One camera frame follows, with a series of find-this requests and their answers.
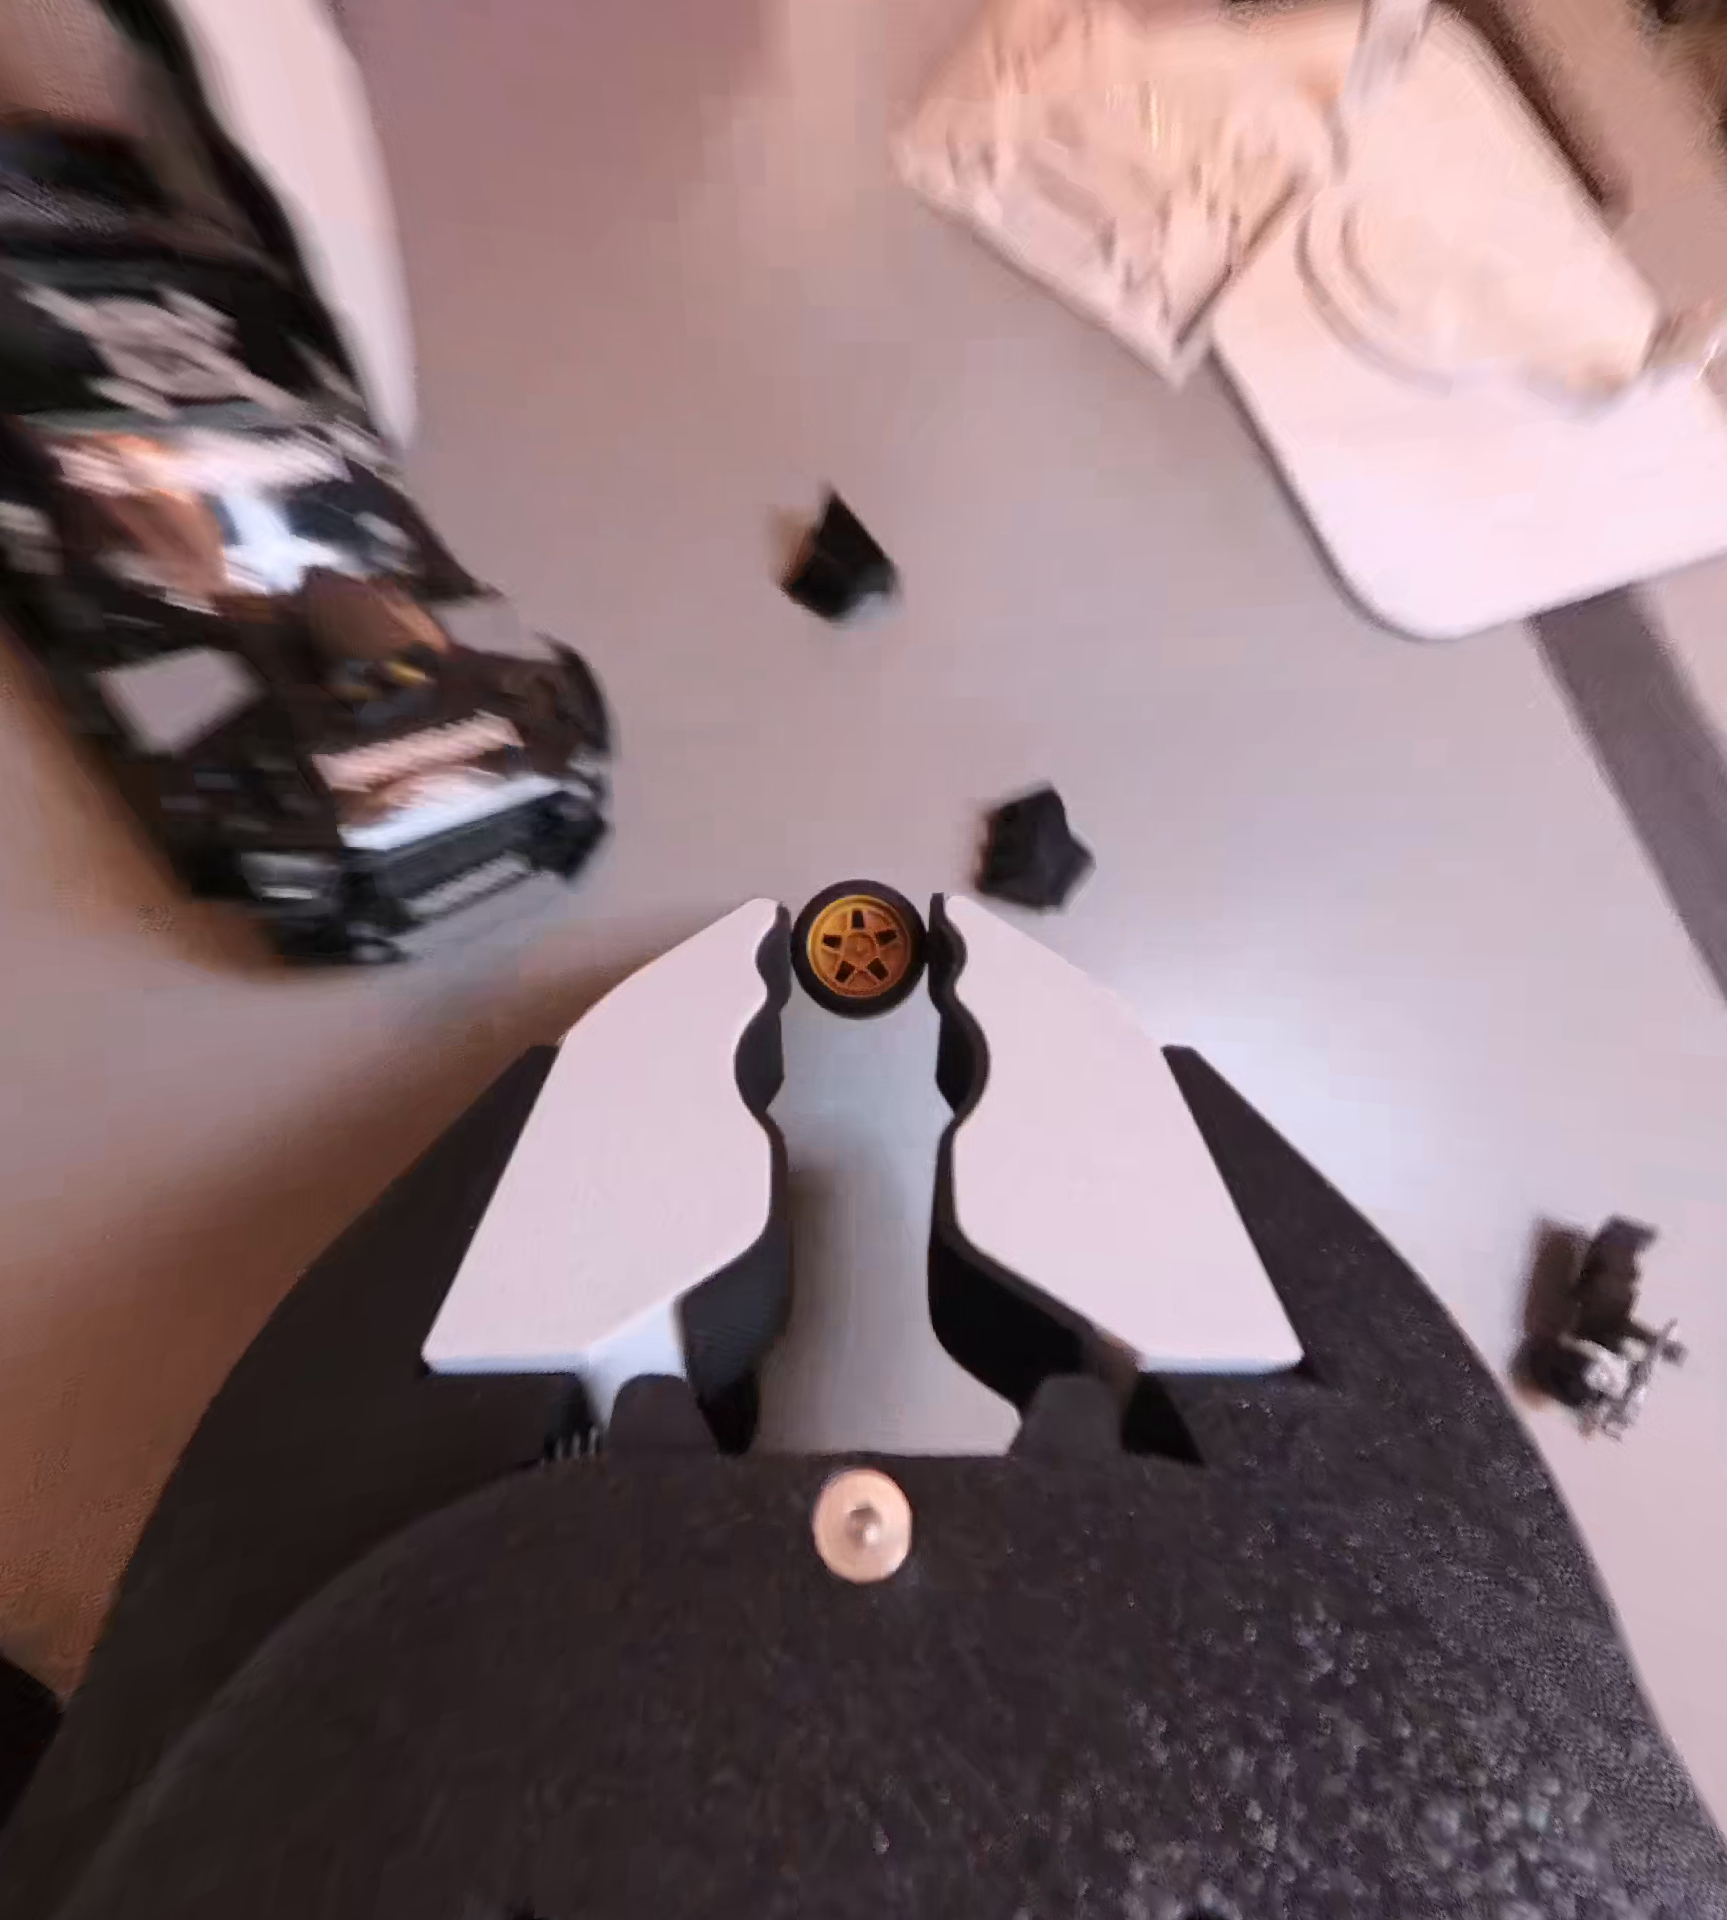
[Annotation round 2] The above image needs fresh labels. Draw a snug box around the black lego wheel gold hub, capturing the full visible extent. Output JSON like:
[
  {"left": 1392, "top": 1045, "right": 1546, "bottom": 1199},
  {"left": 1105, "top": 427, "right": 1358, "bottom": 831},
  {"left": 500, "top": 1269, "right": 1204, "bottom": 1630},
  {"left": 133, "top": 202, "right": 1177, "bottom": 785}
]
[{"left": 790, "top": 878, "right": 931, "bottom": 1019}]

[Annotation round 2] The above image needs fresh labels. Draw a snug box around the small black lego piece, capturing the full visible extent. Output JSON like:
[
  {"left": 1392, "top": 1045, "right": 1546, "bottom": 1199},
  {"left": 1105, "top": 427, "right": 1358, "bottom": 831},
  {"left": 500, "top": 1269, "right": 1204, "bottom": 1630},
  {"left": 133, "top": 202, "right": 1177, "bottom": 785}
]
[{"left": 1518, "top": 1215, "right": 1693, "bottom": 1436}]

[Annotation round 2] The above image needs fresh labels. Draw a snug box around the white sticker sheet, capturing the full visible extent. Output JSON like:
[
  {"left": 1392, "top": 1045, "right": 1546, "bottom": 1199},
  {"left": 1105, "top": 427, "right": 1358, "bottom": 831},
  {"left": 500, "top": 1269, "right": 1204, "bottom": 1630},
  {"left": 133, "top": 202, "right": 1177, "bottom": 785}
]
[{"left": 892, "top": 0, "right": 1358, "bottom": 385}]

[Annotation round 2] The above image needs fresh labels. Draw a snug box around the white booklet stand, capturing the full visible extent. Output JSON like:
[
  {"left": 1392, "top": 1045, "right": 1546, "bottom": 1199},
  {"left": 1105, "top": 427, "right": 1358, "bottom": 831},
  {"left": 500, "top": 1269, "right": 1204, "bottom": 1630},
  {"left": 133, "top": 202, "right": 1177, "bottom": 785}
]
[{"left": 1207, "top": 0, "right": 1727, "bottom": 639}]

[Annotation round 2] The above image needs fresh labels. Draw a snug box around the small black lego brick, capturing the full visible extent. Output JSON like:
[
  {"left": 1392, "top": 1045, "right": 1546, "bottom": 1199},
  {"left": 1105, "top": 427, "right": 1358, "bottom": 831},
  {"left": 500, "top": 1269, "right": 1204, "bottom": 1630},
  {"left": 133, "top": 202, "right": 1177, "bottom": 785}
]
[
  {"left": 977, "top": 787, "right": 1098, "bottom": 912},
  {"left": 780, "top": 494, "right": 898, "bottom": 626}
]

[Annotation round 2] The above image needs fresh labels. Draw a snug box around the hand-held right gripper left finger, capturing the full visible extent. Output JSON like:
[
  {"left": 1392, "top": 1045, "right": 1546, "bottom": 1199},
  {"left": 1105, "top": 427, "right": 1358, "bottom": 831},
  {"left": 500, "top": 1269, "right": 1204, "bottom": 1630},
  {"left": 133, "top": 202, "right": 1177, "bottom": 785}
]
[{"left": 423, "top": 903, "right": 793, "bottom": 1411}]

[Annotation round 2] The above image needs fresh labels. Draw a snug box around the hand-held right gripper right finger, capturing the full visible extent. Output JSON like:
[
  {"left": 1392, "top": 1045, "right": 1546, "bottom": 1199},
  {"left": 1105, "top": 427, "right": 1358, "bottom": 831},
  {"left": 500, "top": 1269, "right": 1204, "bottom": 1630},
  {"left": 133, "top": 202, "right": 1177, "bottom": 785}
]
[{"left": 929, "top": 891, "right": 1308, "bottom": 1405}]

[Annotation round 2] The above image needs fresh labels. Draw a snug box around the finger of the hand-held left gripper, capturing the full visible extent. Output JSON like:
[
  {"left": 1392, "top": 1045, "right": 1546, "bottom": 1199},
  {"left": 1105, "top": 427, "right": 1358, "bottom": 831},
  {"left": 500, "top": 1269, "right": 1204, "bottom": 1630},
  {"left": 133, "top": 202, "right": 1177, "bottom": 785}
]
[{"left": 174, "top": 0, "right": 421, "bottom": 447}]

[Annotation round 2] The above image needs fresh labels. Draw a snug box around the black lego car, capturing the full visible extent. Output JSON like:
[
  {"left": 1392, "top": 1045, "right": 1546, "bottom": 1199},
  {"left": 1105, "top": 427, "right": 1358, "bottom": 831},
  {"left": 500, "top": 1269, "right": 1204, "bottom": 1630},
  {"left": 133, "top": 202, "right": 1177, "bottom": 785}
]
[{"left": 0, "top": 92, "right": 620, "bottom": 969}]

